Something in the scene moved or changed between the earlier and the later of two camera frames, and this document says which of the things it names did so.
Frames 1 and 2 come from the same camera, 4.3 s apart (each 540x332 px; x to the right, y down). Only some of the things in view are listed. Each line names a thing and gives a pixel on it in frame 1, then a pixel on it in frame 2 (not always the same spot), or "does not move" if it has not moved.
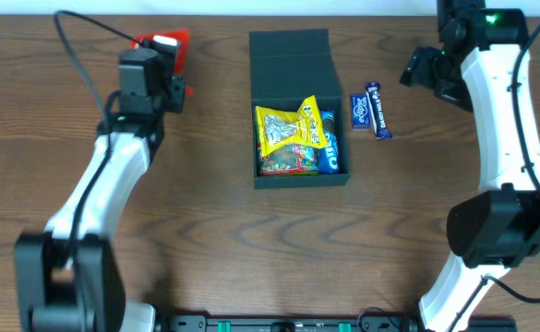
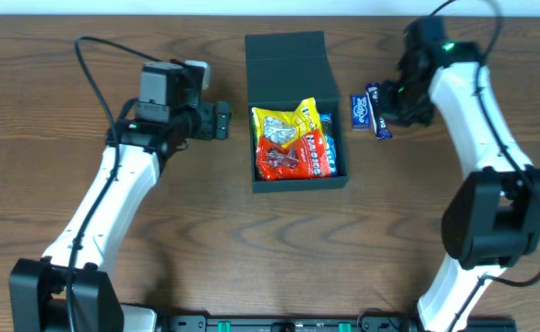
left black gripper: [175, 90] to [222, 120]
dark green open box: [286, 66] does not move
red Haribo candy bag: [182, 37] to [306, 158]
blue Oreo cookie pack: [329, 158] does not move
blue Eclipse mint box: [360, 112] does not move
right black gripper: [417, 67] to [399, 108]
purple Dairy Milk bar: [376, 108] does not move
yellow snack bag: [279, 127] does not move
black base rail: [318, 323] does not move
